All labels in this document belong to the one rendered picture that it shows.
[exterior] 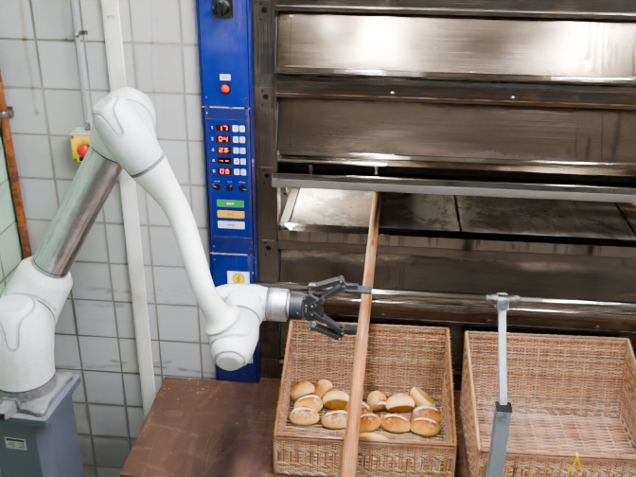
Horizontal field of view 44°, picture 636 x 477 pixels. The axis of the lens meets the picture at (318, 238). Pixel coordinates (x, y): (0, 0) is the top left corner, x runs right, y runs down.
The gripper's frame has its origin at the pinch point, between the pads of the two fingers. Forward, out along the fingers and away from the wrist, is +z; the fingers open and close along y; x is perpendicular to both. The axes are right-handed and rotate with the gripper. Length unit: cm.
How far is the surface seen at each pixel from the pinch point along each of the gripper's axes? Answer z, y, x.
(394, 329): 9, 36, -49
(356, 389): -0.2, -0.5, 36.5
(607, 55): 66, -59, -53
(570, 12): 54, -70, -55
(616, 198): 72, -20, -39
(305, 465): -16, 58, -3
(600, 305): 66, 3, -16
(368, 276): 0.4, -0.9, -17.5
